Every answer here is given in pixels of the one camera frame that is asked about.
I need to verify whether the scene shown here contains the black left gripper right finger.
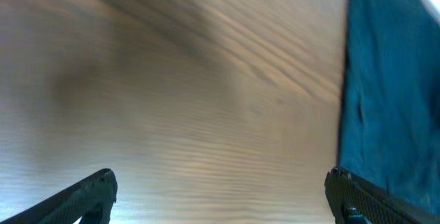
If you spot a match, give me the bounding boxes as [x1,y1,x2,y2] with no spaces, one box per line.
[324,167,439,224]

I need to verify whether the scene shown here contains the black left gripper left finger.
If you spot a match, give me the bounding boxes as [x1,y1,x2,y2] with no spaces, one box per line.
[1,168,118,224]

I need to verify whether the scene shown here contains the dark blue shorts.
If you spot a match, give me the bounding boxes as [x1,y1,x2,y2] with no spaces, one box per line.
[338,0,439,214]

